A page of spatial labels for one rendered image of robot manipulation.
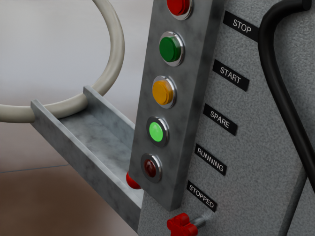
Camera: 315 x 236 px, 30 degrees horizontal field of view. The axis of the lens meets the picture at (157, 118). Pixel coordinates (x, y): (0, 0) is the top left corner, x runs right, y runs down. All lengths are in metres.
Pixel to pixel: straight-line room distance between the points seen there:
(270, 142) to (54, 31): 3.36
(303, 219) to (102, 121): 0.57
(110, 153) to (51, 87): 2.25
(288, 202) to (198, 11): 0.20
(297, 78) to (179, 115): 0.15
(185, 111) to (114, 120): 0.45
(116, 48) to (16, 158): 1.58
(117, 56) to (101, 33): 2.71
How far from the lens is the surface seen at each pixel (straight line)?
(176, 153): 0.64
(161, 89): 0.61
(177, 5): 0.57
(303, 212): 0.58
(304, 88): 0.52
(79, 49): 3.66
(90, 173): 0.94
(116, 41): 1.22
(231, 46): 0.56
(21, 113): 1.04
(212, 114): 0.60
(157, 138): 0.64
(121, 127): 1.03
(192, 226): 0.64
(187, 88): 0.59
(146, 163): 0.67
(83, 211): 2.46
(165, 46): 0.59
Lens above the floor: 1.66
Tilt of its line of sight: 33 degrees down
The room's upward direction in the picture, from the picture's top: 10 degrees clockwise
